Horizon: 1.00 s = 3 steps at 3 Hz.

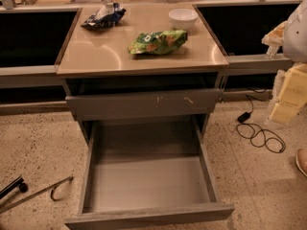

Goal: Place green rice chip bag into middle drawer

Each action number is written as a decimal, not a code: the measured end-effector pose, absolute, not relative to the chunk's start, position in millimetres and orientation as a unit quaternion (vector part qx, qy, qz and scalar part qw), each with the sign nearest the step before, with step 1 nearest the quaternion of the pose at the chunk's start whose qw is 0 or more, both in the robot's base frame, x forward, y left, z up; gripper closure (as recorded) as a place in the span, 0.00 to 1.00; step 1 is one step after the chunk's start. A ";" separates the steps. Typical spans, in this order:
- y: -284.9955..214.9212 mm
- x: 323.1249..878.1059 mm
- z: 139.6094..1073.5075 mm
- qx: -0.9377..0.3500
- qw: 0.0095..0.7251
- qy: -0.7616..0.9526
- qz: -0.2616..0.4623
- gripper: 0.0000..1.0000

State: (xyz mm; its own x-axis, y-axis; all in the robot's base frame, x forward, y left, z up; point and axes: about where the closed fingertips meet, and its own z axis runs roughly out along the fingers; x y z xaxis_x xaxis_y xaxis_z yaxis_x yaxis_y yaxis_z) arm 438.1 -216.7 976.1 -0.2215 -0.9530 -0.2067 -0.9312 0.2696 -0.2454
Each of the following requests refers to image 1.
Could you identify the green rice chip bag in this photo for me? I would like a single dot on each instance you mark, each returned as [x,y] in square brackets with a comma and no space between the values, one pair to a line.
[158,43]

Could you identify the blue white snack bag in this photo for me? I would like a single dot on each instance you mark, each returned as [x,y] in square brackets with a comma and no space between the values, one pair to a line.
[106,17]

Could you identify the metal rod with hook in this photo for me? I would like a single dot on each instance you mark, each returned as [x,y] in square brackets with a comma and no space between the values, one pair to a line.
[52,188]

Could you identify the black caster leg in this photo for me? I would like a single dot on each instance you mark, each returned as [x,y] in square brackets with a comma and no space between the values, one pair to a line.
[18,183]

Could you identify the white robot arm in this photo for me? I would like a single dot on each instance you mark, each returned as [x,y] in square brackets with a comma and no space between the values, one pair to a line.
[295,35]

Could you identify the brown shoe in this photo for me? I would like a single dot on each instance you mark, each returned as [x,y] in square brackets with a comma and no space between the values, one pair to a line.
[301,161]

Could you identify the white bowl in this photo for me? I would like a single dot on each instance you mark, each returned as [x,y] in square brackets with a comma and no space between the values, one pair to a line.
[182,19]

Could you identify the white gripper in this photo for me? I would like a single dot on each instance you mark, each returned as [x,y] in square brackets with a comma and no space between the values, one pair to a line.
[295,37]

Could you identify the open middle drawer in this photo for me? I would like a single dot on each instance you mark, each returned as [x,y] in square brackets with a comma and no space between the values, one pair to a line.
[147,174]

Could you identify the closed top drawer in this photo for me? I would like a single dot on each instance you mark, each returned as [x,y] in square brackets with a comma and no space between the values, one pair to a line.
[143,104]

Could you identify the grey drawer cabinet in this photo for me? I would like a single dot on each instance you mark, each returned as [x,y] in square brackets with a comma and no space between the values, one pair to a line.
[145,67]

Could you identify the clear plastic bottle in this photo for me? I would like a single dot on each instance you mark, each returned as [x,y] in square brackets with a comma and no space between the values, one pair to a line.
[272,51]

